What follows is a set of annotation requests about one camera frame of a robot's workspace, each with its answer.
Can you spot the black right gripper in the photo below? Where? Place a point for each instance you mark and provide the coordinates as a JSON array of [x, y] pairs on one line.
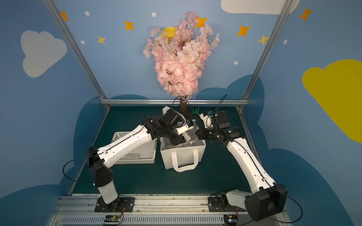
[[201, 133]]

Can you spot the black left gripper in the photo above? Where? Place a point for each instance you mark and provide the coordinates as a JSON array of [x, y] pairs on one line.
[[179, 138]]

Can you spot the white insulated delivery bag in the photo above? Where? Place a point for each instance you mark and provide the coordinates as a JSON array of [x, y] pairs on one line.
[[185, 156]]

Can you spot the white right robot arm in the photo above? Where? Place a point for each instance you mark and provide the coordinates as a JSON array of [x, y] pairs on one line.
[[267, 198]]

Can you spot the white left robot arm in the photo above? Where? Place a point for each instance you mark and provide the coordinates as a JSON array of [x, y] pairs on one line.
[[171, 125]]

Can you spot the green toy rake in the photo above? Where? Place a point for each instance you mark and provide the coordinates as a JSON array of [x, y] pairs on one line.
[[196, 111]]

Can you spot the brown artificial tree trunk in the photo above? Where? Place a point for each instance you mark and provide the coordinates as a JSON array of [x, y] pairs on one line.
[[183, 106]]

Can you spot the white perforated plastic basket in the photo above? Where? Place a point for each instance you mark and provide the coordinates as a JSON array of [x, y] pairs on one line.
[[144, 154]]

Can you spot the pink blossom artificial tree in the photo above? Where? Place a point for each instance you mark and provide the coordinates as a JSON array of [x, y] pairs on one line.
[[180, 58]]

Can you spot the right small circuit board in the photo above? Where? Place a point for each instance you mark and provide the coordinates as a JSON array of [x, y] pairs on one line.
[[230, 220]]

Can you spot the small circuit board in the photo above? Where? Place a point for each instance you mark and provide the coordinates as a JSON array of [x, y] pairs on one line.
[[112, 219], [230, 220]]

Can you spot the left small circuit board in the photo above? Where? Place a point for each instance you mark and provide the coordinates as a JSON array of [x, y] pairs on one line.
[[112, 219]]

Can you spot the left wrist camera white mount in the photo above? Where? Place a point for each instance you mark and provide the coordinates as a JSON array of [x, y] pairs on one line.
[[186, 127]]

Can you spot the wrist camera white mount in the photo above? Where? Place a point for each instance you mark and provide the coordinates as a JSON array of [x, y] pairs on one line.
[[206, 117], [186, 127]]

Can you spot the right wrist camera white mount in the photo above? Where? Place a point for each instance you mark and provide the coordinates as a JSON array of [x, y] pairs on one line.
[[206, 117]]

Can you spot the right aluminium frame post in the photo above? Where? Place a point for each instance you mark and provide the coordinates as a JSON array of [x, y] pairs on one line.
[[278, 26]]

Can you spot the aluminium frame post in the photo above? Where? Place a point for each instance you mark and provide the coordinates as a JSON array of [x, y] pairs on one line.
[[278, 26], [61, 23]]

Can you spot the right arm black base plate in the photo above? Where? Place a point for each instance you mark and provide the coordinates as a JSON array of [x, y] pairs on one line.
[[219, 204]]

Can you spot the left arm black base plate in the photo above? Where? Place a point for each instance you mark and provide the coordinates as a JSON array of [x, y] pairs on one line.
[[121, 204]]

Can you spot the horizontal aluminium frame rail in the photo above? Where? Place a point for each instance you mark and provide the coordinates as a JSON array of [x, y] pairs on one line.
[[169, 102]]

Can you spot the front aluminium mounting rail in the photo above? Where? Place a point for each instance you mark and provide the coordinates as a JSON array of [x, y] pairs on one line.
[[152, 210]]

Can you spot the left aluminium frame post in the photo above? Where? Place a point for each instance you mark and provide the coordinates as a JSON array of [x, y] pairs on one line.
[[61, 23]]

